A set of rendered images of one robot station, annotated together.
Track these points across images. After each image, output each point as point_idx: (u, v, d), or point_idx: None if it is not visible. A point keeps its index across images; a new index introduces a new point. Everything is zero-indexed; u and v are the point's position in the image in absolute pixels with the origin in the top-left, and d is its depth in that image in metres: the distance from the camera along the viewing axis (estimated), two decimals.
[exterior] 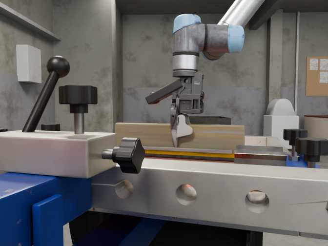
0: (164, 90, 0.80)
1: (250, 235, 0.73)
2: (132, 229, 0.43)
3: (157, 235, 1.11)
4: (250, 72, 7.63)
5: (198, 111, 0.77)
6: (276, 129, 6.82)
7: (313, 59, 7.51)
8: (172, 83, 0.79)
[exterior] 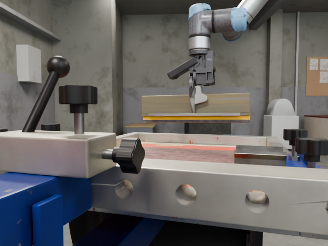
0: (183, 66, 0.98)
1: (250, 235, 0.73)
2: (132, 229, 0.43)
3: (157, 235, 1.11)
4: (250, 72, 7.63)
5: (212, 81, 0.95)
6: (276, 129, 6.82)
7: (313, 59, 7.51)
8: (189, 60, 0.97)
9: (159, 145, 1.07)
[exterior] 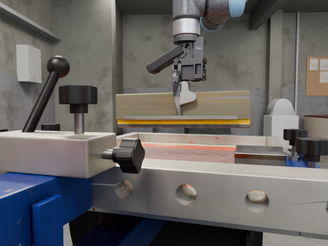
0: (165, 56, 0.78)
1: (250, 235, 0.73)
2: (132, 229, 0.43)
3: (157, 235, 1.11)
4: (250, 72, 7.63)
5: (201, 75, 0.74)
6: (276, 129, 6.82)
7: (313, 59, 7.51)
8: (173, 50, 0.77)
9: (159, 145, 1.07)
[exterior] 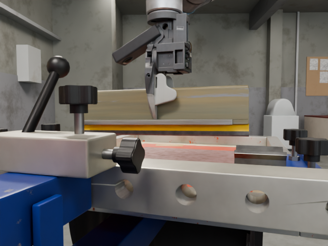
0: (136, 41, 0.58)
1: (250, 235, 0.73)
2: (132, 229, 0.43)
3: (157, 235, 1.11)
4: (250, 72, 7.63)
5: (183, 66, 0.55)
6: (276, 129, 6.82)
7: (313, 59, 7.51)
8: (147, 31, 0.58)
9: (159, 145, 1.07)
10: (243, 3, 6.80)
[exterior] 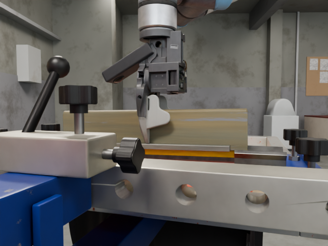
0: (128, 59, 0.55)
1: (250, 235, 0.73)
2: (132, 229, 0.43)
3: (157, 235, 1.11)
4: (250, 72, 7.63)
5: (177, 88, 0.51)
6: (276, 129, 6.82)
7: (313, 59, 7.51)
8: (138, 49, 0.54)
9: None
10: (243, 3, 6.80)
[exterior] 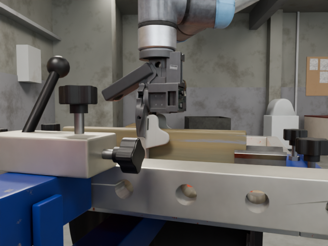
0: (127, 79, 0.55)
1: (250, 235, 0.73)
2: (132, 229, 0.43)
3: (157, 235, 1.11)
4: (250, 72, 7.63)
5: (176, 109, 0.51)
6: (276, 129, 6.82)
7: (313, 59, 7.51)
8: (138, 69, 0.54)
9: None
10: None
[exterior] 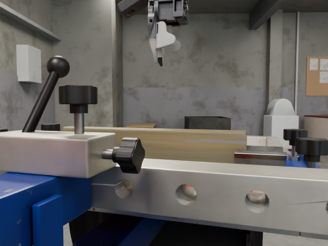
0: None
1: (250, 235, 0.73)
2: (132, 229, 0.43)
3: (157, 235, 1.11)
4: (250, 72, 7.63)
5: (182, 13, 0.62)
6: (276, 129, 6.82)
7: (313, 59, 7.51)
8: None
9: None
10: (243, 3, 6.80)
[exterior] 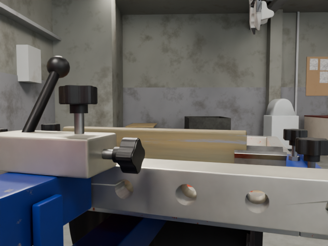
0: None
1: (250, 235, 0.73)
2: (132, 229, 0.43)
3: (157, 235, 1.11)
4: (250, 72, 7.63)
5: None
6: (276, 129, 6.82)
7: (313, 59, 7.51)
8: None
9: None
10: (243, 3, 6.80)
